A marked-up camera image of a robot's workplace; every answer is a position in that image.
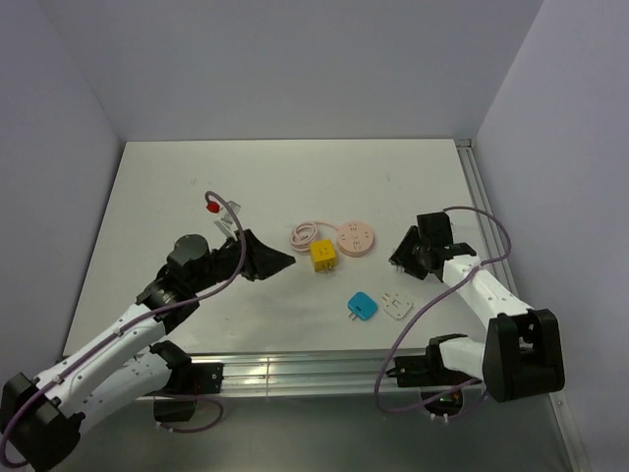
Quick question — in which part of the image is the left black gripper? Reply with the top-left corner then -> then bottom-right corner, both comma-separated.
190,228 -> 295,293

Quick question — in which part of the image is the white plug adapter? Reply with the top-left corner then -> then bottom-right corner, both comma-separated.
381,292 -> 414,321

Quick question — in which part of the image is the yellow cube socket adapter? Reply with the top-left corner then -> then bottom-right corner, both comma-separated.
310,239 -> 338,272

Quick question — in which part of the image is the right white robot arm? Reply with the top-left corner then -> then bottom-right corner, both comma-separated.
384,209 -> 565,402

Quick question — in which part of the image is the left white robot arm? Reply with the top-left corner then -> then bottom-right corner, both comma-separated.
1,230 -> 296,471

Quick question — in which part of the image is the blue plug adapter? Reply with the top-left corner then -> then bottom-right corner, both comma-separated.
347,291 -> 378,322

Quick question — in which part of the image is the pink round power strip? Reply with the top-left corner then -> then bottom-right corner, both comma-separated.
336,221 -> 375,258

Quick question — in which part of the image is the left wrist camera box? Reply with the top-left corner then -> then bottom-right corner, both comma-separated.
209,201 -> 241,238

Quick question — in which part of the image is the pink coiled cord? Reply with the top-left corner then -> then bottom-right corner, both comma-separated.
288,220 -> 345,253

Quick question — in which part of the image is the aluminium right rail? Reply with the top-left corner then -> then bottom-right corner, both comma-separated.
454,139 -> 519,296

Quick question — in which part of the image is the aluminium rail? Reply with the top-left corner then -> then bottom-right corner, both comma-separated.
454,139 -> 519,296
137,349 -> 487,400

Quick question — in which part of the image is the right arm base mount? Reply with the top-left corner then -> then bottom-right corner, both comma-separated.
390,353 -> 486,419

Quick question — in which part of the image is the aluminium front rail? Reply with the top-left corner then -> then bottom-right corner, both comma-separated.
137,349 -> 487,400

